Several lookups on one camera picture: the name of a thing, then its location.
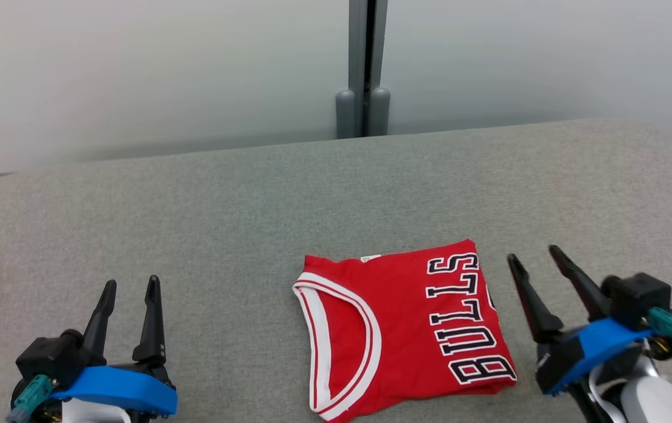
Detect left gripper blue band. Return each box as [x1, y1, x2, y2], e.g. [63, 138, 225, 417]
[53, 275, 178, 423]

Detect red Bulls basketball jersey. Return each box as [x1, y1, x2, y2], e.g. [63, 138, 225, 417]
[292, 238, 519, 423]

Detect teal left camera cable plug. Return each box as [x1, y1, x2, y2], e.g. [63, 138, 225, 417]
[6, 374, 55, 423]

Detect grey cylindrical post foot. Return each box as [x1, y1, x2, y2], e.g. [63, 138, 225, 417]
[369, 87, 391, 137]
[336, 88, 356, 140]

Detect grey vertical wall post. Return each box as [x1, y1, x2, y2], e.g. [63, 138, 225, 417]
[347, 0, 389, 137]

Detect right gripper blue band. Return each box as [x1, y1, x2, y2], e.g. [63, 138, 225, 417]
[507, 245, 654, 396]

